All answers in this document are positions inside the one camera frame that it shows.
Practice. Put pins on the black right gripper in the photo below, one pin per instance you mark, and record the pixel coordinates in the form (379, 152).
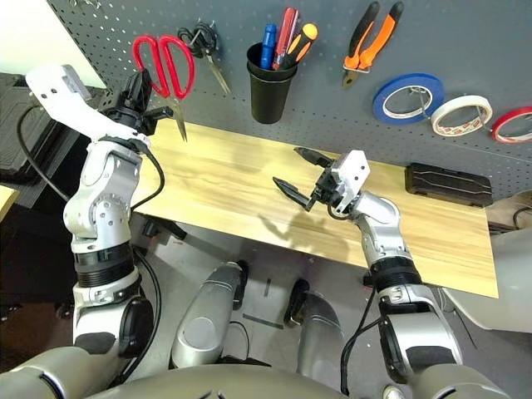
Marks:
(328, 187)

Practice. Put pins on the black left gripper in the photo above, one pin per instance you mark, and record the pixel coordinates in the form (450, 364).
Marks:
(124, 114)

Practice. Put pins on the black orange screwdriver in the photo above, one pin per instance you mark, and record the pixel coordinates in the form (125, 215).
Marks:
(305, 39)

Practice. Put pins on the white tape roll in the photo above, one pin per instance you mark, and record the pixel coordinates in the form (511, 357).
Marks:
(436, 120)

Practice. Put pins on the orange black pliers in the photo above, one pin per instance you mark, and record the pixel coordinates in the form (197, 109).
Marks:
(384, 33)

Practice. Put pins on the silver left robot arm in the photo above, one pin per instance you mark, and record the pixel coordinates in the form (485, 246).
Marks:
(104, 183)

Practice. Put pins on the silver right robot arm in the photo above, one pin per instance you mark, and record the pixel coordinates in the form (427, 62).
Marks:
(382, 232)

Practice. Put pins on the dark grey pegboard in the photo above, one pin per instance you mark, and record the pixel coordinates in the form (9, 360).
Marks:
(332, 108)

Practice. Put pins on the black cup holder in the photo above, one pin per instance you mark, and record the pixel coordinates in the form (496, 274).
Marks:
(268, 99)

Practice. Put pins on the silver scissors peg hook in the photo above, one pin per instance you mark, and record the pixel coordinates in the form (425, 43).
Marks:
(205, 31)

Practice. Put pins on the blue tape roll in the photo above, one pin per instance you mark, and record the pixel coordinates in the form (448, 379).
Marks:
(378, 106)

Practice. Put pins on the silver double peg hook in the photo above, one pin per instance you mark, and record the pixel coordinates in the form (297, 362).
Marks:
(89, 3)

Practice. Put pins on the black left robot foot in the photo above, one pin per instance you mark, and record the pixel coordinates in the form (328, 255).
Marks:
(242, 282)

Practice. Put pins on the black robot foot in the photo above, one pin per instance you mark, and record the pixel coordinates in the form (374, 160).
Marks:
(295, 303)
(242, 282)

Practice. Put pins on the black right robot foot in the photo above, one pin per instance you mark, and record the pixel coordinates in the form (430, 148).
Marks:
(295, 303)

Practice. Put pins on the silver tape peg hook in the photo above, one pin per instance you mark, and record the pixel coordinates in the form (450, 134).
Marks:
(482, 118)
(420, 99)

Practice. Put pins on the small black tool case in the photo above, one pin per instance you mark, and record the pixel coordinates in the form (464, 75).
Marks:
(449, 185)

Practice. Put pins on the large black equipment case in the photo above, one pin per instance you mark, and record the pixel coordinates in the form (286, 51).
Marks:
(8, 158)

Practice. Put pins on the silver right robot leg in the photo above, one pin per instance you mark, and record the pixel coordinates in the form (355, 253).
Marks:
(320, 345)

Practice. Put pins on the silver robot leg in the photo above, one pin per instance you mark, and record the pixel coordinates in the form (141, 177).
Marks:
(320, 345)
(203, 320)

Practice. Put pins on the light wooden side table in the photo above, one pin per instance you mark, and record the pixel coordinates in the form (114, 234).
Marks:
(6, 203)

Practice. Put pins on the silver left robot leg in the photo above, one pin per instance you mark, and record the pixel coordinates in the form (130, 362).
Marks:
(203, 320)

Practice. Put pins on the red tape roll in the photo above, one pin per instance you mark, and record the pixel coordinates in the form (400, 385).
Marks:
(496, 133)

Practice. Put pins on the grey robot torso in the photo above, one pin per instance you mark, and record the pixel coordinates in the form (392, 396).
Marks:
(249, 384)

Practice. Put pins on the white rounded machine shell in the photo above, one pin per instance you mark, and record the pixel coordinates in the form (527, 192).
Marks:
(511, 282)

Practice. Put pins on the white bystander shoe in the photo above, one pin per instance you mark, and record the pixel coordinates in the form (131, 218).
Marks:
(391, 392)

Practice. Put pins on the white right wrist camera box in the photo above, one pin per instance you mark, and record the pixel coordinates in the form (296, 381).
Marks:
(353, 170)

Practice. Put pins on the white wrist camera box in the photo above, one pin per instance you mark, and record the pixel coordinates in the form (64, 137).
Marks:
(353, 170)
(62, 99)

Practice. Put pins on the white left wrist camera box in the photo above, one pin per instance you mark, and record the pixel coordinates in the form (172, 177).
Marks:
(62, 99)

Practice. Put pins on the black table leg bracket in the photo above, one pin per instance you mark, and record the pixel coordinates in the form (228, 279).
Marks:
(368, 280)
(170, 228)

